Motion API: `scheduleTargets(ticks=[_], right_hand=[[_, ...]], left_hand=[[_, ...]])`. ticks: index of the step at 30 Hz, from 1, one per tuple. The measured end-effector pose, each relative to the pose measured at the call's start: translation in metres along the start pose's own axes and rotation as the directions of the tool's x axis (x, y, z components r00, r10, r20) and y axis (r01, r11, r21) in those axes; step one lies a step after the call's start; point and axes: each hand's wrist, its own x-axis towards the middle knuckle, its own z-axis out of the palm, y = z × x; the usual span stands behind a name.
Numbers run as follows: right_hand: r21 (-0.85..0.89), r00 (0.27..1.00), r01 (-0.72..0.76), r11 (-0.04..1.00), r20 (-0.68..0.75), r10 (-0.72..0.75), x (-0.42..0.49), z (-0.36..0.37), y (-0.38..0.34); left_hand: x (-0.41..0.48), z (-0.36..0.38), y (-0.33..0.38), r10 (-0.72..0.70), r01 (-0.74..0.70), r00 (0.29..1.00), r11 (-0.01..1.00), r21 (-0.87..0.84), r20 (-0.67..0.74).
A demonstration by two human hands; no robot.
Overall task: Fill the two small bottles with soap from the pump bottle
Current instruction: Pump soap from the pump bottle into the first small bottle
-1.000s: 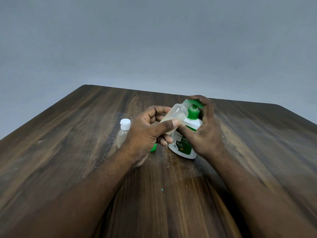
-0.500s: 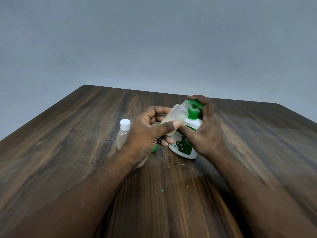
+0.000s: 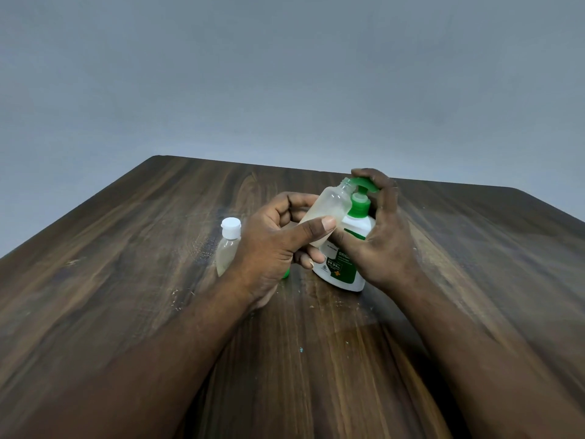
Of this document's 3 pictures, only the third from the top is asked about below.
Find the person's left hand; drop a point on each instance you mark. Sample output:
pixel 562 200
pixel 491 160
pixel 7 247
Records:
pixel 265 256

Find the person's right hand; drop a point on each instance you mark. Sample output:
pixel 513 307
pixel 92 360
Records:
pixel 393 251

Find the small clear bottle white cap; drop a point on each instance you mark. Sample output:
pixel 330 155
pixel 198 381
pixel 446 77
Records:
pixel 228 249

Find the white hand sanitizer pump bottle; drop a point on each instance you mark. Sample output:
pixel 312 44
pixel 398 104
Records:
pixel 343 274

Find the small clear bottle green-capped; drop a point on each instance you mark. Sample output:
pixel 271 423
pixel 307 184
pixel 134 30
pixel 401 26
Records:
pixel 331 201

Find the person's right forearm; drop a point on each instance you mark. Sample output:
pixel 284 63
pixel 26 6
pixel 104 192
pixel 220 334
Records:
pixel 489 361

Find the person's left forearm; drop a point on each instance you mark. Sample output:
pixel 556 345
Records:
pixel 141 365

